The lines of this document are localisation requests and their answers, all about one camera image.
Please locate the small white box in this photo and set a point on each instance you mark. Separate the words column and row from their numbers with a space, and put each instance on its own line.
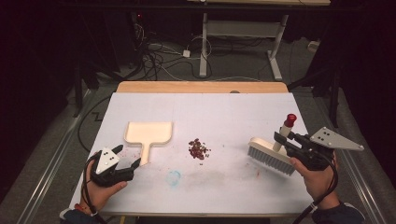
column 313, row 45

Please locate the cream dustpan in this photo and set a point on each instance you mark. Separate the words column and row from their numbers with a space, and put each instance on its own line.
column 149, row 132

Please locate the pile of red beans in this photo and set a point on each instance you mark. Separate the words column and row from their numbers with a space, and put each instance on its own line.
column 198, row 150

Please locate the cream brush with red cap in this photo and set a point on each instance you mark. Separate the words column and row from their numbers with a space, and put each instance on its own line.
column 264, row 146

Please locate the white metal desk frame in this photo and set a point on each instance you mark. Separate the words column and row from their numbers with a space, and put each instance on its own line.
column 204, row 46

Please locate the metal floor rail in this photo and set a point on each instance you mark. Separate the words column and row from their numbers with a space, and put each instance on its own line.
column 53, row 168
column 358, row 180

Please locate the white table board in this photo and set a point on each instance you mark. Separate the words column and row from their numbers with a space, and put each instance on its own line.
column 202, row 118

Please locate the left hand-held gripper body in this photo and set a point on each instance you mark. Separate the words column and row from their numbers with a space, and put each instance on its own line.
column 105, row 161

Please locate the black metal stand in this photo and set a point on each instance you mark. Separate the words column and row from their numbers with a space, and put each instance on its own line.
column 334, row 93
column 77, row 90

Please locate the person's right hand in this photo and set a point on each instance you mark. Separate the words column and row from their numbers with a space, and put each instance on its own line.
column 314, row 185

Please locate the white power adapter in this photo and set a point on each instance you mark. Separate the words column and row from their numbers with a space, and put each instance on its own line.
column 186, row 53

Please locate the person's left hand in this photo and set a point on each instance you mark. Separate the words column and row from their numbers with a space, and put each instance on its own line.
column 101, row 194

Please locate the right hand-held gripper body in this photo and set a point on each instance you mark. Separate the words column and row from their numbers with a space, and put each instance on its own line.
column 314, row 152

